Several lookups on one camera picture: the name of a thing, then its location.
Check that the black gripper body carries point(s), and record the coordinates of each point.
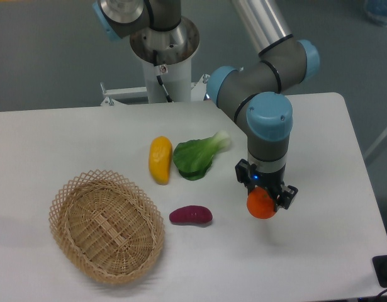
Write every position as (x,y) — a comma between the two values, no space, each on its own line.
(264,174)

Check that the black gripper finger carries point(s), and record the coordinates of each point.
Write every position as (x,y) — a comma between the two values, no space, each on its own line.
(285,197)
(242,169)

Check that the orange fruit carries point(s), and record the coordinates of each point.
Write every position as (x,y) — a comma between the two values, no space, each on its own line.
(259,204)

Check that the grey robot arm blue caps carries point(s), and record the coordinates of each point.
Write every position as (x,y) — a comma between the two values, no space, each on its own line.
(253,99)

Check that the woven wicker basket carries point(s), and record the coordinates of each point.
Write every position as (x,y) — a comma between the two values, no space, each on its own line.
(107,227)

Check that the green bok choy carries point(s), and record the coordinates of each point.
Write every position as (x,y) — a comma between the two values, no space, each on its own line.
(194,157)

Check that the purple sweet potato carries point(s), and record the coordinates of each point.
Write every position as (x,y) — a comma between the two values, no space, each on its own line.
(192,214)

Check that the yellow mango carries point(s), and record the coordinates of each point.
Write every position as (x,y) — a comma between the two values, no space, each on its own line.
(160,157)

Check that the black device at table edge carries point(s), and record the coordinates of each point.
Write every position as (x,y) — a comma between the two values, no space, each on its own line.
(380,267)

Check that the blue object top right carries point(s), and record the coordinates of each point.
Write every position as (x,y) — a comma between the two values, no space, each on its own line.
(376,11)

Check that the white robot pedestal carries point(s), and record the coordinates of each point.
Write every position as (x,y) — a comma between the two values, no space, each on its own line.
(166,59)

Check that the white frame right edge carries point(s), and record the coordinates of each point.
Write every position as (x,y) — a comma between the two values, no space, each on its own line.
(376,148)

